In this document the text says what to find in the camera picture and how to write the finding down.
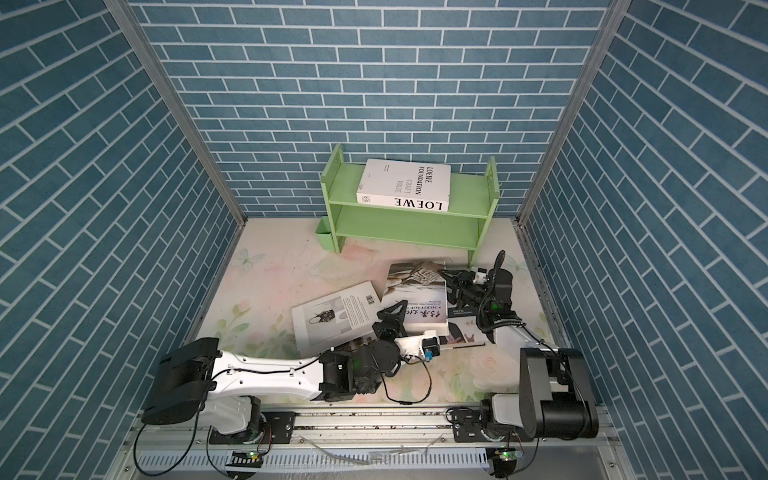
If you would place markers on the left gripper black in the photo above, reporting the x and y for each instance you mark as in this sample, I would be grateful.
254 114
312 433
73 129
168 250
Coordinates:
395 329

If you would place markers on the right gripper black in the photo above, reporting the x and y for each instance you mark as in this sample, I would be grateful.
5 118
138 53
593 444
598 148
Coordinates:
458 284

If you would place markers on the white-backed heritage culture book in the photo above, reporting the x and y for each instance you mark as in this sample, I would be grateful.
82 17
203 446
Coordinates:
421 285

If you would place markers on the white Loewe Foundation book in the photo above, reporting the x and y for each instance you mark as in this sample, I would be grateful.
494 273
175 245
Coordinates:
405 185

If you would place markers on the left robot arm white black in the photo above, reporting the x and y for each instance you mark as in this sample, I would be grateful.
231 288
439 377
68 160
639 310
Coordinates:
203 382

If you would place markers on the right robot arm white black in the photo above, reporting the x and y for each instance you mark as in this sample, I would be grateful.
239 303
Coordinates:
554 398

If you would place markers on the Chinese book with man portrait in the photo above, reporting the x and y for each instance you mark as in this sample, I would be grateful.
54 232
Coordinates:
463 331

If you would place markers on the white magazine with handbag photo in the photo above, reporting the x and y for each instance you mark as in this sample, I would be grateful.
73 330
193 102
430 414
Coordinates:
336 319

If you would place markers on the green two-tier shelf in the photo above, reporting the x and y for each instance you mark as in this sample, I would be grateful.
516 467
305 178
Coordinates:
474 199

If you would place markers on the right circuit board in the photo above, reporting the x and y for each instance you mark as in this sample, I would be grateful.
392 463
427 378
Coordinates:
504 457

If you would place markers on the circuit board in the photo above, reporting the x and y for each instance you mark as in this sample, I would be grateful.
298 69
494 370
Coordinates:
244 461
504 457

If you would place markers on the left circuit board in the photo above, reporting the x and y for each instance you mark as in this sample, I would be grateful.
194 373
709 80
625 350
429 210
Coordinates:
244 461

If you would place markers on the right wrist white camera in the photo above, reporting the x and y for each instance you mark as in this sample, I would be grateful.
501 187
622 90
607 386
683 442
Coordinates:
480 276

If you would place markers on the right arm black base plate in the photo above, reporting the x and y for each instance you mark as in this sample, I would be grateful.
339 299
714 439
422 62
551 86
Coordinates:
470 425

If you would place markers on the white slotted cable duct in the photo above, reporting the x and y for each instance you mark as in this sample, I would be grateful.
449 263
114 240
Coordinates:
311 460

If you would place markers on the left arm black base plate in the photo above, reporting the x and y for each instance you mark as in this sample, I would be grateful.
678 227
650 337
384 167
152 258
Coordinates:
270 428

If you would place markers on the aluminium front rail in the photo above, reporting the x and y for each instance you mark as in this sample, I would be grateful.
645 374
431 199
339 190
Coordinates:
356 427

